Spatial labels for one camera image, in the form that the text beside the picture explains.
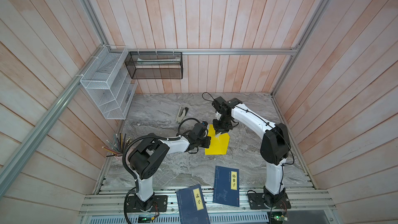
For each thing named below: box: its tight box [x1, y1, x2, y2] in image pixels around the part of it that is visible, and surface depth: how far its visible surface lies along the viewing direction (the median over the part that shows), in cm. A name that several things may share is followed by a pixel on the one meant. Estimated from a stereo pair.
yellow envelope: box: [204, 123, 231, 156], surface depth 93 cm
